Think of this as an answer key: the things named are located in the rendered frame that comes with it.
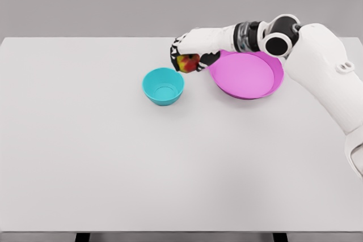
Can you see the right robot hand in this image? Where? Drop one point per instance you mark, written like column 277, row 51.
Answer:
column 195, row 42

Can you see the red yellow apple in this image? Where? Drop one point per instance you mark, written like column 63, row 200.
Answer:
column 187, row 63

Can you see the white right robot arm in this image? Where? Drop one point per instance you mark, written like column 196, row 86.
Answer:
column 314, row 63

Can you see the blue bowl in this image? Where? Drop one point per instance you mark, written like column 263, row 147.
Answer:
column 163, row 86

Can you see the pink plate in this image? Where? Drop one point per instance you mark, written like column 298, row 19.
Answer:
column 246, row 74

